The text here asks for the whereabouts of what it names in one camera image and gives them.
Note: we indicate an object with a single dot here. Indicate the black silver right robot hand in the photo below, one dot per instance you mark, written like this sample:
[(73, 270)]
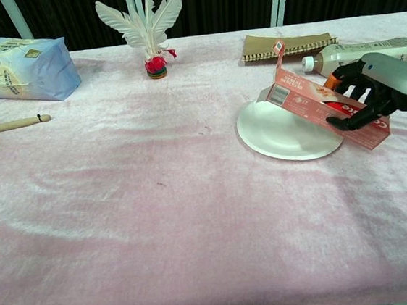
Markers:
[(392, 78)]

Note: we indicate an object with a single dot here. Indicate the pink red toothpaste box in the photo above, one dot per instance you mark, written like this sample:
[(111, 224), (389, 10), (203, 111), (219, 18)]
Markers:
[(303, 100)]

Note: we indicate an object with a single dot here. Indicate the white paper plate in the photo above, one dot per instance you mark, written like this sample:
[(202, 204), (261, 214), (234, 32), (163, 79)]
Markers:
[(281, 133)]

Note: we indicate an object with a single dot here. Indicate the beige squeeze bottle white cap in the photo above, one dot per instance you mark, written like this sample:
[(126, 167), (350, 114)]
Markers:
[(364, 52)]

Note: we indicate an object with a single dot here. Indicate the gold spiral notebook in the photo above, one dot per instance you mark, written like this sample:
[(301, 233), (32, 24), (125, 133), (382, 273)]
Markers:
[(286, 43)]

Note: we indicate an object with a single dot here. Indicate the black curtain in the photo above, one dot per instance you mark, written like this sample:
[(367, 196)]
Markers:
[(227, 0)]

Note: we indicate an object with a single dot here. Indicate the white feather shuttlecock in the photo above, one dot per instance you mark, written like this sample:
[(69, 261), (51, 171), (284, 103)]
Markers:
[(156, 65)]

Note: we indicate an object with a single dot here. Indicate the pink fleece table cloth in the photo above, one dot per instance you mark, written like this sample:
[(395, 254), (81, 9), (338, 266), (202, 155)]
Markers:
[(159, 219)]

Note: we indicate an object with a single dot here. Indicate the blue tissue pack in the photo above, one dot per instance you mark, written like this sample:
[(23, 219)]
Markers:
[(28, 74)]

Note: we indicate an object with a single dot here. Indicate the wooden stick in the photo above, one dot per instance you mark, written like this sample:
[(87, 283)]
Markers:
[(7, 125)]

